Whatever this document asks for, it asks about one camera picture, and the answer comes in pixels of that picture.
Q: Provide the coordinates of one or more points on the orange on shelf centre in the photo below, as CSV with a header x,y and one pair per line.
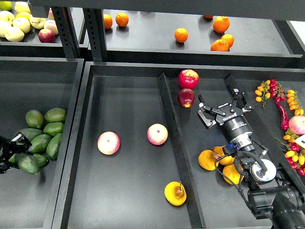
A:
x,y
181,35

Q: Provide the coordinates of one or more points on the black centre tray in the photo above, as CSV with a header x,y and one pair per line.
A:
x,y
125,190

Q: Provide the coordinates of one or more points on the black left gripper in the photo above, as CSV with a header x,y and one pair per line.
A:
x,y
6,146

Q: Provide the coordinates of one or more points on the black upper shelf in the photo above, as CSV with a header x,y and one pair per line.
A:
x,y
149,38

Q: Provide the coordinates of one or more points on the pink apple left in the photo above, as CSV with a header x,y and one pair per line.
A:
x,y
108,143

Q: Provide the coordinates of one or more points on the yellow pear pile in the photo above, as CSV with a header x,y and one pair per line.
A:
x,y
219,152
231,174

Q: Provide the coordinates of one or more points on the orange on shelf right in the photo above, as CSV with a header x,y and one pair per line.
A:
x,y
229,38

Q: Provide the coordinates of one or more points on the pink apple centre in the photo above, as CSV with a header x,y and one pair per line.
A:
x,y
157,134

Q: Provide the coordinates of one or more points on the pink apple right edge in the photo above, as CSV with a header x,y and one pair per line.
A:
x,y
297,124

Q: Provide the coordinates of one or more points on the dark green avocado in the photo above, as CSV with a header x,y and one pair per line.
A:
x,y
27,163

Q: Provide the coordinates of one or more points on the red apple on shelf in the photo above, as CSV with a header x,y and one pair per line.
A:
x,y
46,36

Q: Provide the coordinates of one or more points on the yellow pear lower pile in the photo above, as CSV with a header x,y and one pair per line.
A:
x,y
231,174

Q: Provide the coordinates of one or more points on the cherry tomato vine upper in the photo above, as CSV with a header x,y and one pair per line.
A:
x,y
269,89

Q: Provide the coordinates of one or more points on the pink apple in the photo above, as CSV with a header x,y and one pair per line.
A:
x,y
157,134
108,143

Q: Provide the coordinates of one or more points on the orange on shelf left edge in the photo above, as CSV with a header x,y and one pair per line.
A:
x,y
107,21

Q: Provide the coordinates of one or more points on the yellow cherry tomato vine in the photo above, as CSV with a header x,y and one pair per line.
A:
x,y
294,102

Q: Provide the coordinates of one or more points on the green avocado pile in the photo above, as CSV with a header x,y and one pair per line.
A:
x,y
44,132

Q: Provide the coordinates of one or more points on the orange on shelf front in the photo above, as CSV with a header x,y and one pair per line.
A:
x,y
220,45

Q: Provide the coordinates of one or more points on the dark red apple lower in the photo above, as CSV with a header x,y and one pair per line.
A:
x,y
186,97

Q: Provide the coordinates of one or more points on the yellow pear upper pile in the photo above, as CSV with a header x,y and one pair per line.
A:
x,y
219,152

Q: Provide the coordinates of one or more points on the cherry tomato cluster lower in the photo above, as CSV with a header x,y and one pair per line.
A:
x,y
293,152

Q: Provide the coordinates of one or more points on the red chili pepper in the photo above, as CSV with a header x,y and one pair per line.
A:
x,y
283,114

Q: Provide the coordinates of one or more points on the large orange on shelf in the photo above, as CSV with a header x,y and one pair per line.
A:
x,y
221,24

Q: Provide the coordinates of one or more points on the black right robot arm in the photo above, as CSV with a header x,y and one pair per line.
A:
x,y
265,190

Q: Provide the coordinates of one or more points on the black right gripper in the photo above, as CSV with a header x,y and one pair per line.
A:
x,y
229,117

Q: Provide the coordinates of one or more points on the yellow pear with stem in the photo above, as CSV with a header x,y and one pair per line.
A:
x,y
175,193

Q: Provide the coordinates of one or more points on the yellow pear far left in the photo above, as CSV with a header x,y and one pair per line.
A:
x,y
207,160

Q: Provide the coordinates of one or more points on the red apple upper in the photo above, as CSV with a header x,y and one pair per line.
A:
x,y
188,79

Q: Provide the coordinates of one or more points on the pale yellow apple front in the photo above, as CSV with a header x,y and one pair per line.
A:
x,y
14,34

